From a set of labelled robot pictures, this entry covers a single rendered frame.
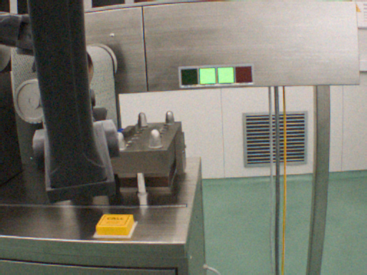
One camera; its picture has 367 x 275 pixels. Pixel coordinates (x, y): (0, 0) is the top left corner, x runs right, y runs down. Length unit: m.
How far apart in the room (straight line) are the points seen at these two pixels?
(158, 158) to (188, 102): 2.71
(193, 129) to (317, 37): 2.53
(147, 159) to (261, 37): 0.58
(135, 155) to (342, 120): 3.07
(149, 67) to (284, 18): 0.49
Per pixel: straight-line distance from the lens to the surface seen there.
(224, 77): 1.34
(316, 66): 1.38
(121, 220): 0.88
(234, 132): 3.75
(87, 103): 0.36
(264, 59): 1.35
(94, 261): 0.92
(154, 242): 0.83
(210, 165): 3.83
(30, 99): 1.15
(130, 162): 1.04
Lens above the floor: 1.27
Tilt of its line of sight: 12 degrees down
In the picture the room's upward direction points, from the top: 4 degrees counter-clockwise
